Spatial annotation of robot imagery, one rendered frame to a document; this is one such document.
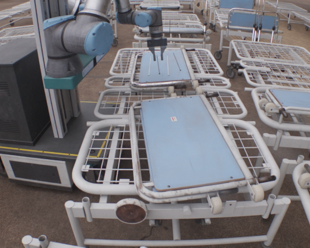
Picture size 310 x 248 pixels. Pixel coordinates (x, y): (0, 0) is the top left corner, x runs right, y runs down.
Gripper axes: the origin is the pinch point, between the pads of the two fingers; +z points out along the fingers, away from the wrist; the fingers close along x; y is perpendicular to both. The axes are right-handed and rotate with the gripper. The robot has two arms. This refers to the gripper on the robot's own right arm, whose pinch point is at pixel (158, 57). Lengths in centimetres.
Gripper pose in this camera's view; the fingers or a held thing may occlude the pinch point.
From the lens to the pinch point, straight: 185.8
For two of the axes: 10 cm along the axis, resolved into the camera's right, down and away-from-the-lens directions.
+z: 0.8, 8.5, 5.2
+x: 10.0, -0.9, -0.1
